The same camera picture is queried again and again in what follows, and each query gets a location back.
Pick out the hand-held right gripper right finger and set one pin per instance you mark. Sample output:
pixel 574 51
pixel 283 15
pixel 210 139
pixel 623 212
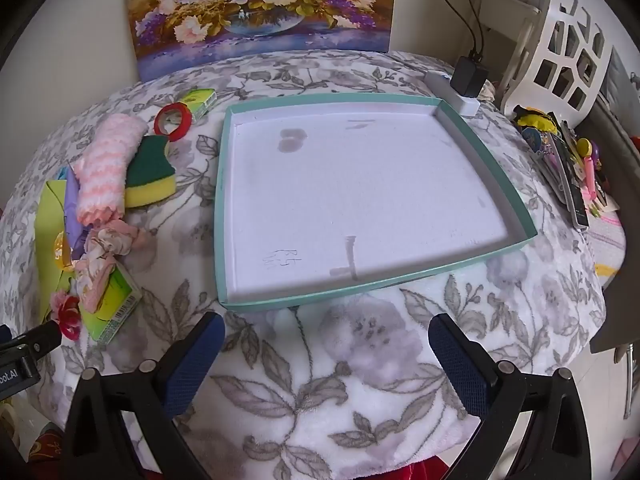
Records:
pixel 462 365

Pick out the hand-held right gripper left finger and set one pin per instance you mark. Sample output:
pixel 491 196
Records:
pixel 192 365

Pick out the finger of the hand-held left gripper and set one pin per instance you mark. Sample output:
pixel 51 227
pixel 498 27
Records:
pixel 45 337

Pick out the green tissue pack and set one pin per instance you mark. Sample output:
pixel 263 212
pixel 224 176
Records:
pixel 200 100
pixel 117 305

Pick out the green cloth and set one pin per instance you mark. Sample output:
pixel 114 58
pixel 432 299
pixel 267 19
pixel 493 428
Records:
pixel 50 230

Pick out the pink floral scrunchie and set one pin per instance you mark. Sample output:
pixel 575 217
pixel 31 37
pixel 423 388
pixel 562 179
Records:
pixel 107 240

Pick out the purple cartoon packet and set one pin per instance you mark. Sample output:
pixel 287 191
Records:
pixel 72 200

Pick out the pink striped towel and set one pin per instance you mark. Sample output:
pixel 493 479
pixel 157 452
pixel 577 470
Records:
pixel 107 170

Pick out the green and yellow sponge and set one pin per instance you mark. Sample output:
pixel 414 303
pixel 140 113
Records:
pixel 150 180

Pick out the teal shallow tray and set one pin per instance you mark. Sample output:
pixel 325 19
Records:
pixel 350 185

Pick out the red tape roll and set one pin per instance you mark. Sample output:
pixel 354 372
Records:
pixel 158 122

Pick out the red patterned cloth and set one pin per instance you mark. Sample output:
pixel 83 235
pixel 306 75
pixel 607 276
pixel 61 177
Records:
pixel 420 470

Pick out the pink toy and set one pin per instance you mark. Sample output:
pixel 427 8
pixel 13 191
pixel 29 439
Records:
pixel 590 175

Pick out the blue round badge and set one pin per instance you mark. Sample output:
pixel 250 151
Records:
pixel 534 141

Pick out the yellow plush toy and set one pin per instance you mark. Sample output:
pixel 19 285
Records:
pixel 537 120

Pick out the white power strip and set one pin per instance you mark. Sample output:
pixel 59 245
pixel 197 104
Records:
pixel 467 105

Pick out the black charger adapter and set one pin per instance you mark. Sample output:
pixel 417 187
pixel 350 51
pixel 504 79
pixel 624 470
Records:
pixel 467 77

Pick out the flower painting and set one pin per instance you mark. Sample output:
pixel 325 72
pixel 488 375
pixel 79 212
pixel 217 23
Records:
pixel 260 10

